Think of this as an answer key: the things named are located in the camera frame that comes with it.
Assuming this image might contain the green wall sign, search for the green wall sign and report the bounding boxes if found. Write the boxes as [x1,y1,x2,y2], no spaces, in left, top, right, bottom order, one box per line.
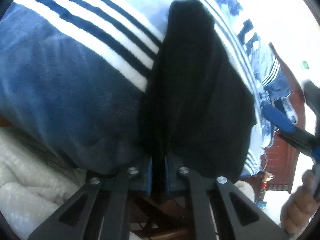
[302,61,309,69]

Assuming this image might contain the right hand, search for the right hand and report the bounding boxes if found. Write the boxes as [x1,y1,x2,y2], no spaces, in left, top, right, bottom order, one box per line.
[280,170,319,235]

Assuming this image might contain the dark wooden bed frame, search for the dark wooden bed frame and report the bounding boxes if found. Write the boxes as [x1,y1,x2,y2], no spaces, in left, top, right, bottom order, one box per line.
[240,42,307,194]

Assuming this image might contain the white fluffy blanket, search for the white fluffy blanket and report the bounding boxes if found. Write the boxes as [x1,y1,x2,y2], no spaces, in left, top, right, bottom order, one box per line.
[1,127,86,239]

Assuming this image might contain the grey striped bed blanket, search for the grey striped bed blanket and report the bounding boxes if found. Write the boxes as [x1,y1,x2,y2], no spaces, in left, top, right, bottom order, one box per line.
[1,0,263,177]

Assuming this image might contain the blue white patterned bedsheet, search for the blue white patterned bedsheet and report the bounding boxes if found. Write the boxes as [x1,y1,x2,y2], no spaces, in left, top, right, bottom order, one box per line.
[197,0,299,148]

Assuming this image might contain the black small garment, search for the black small garment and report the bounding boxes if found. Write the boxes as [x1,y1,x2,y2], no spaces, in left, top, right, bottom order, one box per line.
[138,0,258,204]

